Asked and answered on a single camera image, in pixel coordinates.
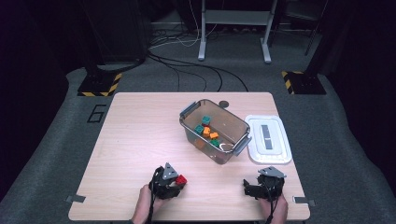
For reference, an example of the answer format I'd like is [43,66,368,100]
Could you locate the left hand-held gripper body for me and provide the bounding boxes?
[148,161,182,200]

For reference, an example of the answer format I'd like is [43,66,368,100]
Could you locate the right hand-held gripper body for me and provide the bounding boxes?
[257,166,287,202]

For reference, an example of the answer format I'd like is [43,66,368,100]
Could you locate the white container lid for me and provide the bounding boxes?
[244,114,293,165]

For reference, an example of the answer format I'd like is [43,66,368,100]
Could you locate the brown translucent plastic container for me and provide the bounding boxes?
[178,98,252,165]

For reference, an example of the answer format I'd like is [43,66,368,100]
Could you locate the person's right hand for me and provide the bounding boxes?
[258,193,290,224]

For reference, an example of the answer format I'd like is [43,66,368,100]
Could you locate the person's left hand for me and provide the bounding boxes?
[132,184,168,224]

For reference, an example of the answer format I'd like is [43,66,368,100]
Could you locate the grey tape strip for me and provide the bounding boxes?
[292,195,316,207]
[65,194,87,203]

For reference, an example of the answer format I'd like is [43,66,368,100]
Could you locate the black stand base striped edge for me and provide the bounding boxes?
[281,52,327,95]
[77,63,123,97]

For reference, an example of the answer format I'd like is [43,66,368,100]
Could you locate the dark curtain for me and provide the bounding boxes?
[0,0,71,200]
[323,0,396,188]

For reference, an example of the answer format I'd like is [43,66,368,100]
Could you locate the large black case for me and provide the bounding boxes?
[78,0,150,64]

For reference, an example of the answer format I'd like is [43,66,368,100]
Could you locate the left hand-held gripper black cable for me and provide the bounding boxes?
[146,166,164,224]

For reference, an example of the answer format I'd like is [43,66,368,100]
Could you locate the hand-held gripper black cable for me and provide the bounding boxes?
[265,183,279,224]
[146,166,164,224]

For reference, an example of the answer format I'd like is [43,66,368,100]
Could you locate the right hand-held gripper black cable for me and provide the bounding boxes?
[265,183,279,224]

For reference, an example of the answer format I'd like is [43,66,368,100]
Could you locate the long black floor cable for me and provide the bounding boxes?
[148,52,249,92]
[148,55,224,92]
[155,59,181,92]
[174,66,208,92]

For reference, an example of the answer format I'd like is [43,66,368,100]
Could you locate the white floor cable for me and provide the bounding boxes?
[148,0,219,49]

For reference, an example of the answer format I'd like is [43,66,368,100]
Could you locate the grey metal desk frame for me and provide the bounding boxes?
[198,0,279,64]

